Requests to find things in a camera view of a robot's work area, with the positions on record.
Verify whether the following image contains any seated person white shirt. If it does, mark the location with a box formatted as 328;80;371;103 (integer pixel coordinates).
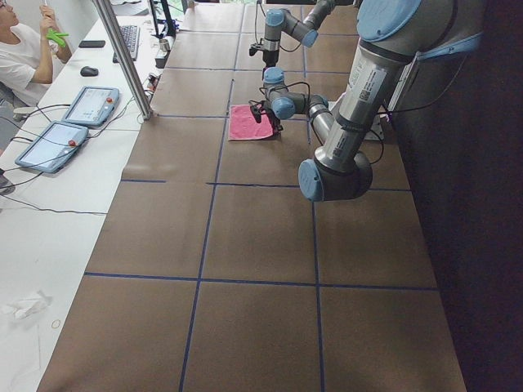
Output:
1;1;72;106

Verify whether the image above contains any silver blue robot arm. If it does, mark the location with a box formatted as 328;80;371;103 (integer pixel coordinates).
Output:
248;0;362;69
249;1;486;202

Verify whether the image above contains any black computer mouse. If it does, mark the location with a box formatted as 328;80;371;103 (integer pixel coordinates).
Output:
80;66;99;77

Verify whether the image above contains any green plastic tool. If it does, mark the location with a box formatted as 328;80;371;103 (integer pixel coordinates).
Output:
46;28;69;47

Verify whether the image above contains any silver metal cup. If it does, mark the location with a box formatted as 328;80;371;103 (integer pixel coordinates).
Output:
159;37;171;52

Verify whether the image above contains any aluminium frame post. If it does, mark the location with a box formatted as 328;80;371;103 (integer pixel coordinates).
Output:
93;0;153;121

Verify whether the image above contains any upper teach pendant tablet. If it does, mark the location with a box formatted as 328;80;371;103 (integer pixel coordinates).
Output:
62;86;120;127

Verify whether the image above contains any lower teach pendant tablet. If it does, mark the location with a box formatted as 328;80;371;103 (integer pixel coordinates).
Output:
15;121;89;174

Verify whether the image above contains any black smartphone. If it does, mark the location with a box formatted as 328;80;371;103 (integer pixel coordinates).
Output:
78;40;105;48

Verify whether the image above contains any pink towel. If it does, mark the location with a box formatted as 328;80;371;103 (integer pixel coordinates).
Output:
228;105;273;141

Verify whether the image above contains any crumpled white tissue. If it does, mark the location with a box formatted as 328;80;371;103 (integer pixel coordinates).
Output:
1;291;53;322

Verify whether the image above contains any teach pendant tablet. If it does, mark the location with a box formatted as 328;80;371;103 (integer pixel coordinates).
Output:
15;121;89;174
62;86;120;127

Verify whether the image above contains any black keyboard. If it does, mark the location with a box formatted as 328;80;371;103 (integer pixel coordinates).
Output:
120;25;140;61

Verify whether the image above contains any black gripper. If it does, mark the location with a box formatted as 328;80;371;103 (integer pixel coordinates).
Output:
263;51;275;69
264;108;283;133

